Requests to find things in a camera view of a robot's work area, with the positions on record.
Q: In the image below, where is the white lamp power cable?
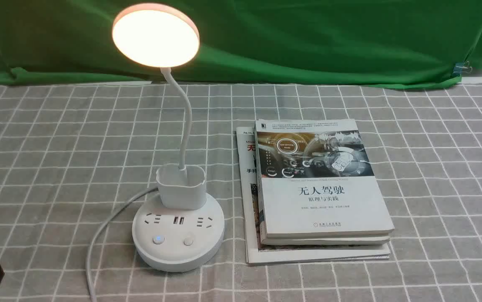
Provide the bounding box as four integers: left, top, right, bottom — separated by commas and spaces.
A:
86, 187, 159, 302

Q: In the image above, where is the green backdrop cloth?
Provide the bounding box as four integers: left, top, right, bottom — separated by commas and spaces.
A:
0, 0, 482, 89

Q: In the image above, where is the white self-driving textbook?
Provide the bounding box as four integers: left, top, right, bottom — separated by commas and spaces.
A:
254, 119, 395, 240

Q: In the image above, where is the white desk lamp with sockets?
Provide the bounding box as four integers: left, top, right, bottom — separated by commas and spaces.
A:
112, 3, 225, 273

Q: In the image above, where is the middle white book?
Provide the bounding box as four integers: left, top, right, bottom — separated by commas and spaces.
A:
258, 153, 395, 245

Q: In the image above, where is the bottom thin magazine book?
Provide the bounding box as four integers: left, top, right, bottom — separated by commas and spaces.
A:
236, 127, 390, 265

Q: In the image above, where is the grey checked tablecloth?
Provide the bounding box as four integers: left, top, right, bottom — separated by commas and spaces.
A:
0, 84, 482, 302

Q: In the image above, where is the blue binder clip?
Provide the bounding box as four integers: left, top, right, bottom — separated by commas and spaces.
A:
451, 61, 473, 77

